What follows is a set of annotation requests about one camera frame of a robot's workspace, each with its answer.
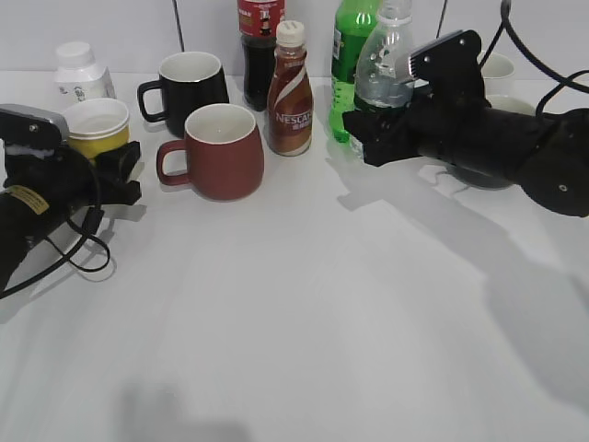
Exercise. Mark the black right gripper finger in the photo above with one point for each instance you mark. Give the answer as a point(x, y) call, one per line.
point(384, 135)

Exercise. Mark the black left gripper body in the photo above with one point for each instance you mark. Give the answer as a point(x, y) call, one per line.
point(42, 190)

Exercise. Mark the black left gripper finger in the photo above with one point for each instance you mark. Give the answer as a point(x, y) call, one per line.
point(120, 193)
point(117, 165)

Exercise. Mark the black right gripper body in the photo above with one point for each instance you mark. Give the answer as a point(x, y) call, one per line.
point(472, 135)

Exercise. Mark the yellow paper cup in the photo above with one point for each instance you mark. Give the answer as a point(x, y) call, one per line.
point(97, 126)

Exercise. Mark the clear water bottle green label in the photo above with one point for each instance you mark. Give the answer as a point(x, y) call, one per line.
point(376, 87)

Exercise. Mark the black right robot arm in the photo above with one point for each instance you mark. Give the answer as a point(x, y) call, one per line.
point(546, 157)

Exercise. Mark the dark grey ceramic mug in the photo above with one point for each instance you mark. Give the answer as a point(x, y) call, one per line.
point(481, 181)

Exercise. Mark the white ceramic mug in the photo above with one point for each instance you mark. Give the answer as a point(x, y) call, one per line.
point(498, 75)

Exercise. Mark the white milk carton bottle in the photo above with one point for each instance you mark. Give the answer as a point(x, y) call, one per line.
point(79, 76)

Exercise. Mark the brown Nescafe coffee bottle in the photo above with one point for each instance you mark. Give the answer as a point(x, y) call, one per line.
point(290, 101)

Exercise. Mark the red ceramic mug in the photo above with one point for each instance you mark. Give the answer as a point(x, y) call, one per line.
point(223, 153)

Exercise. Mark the black ceramic mug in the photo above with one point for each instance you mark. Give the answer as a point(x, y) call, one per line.
point(187, 81)

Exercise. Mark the green soda bottle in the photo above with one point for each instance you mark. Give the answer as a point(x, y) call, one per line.
point(354, 22)

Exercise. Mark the cola bottle red label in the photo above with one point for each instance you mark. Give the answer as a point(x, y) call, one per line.
point(258, 21)

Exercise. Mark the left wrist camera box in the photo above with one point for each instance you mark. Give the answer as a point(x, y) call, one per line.
point(31, 131)

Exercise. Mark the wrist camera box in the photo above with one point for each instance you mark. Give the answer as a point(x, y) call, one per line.
point(31, 131)
point(448, 64)

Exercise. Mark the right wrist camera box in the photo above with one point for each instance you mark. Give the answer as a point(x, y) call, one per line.
point(448, 64)

